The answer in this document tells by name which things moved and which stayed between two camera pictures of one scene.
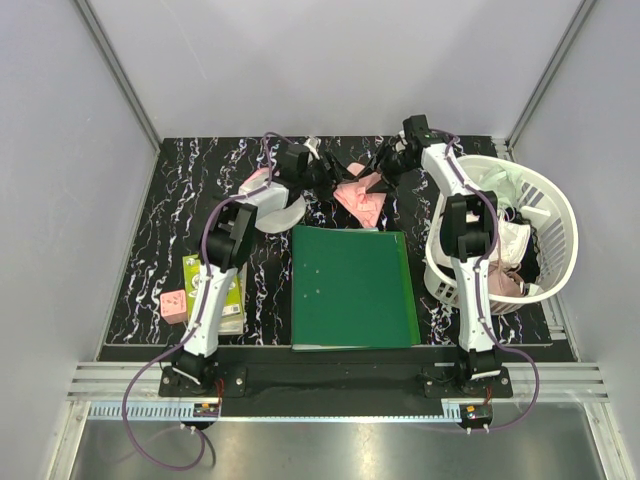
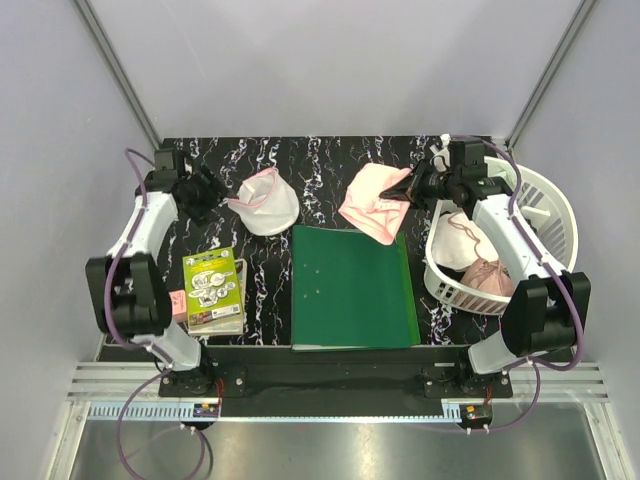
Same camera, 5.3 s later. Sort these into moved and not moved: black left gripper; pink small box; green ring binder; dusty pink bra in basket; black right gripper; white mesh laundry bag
Moved: black left gripper; black right gripper
Not moved: dusty pink bra in basket; pink small box; white mesh laundry bag; green ring binder
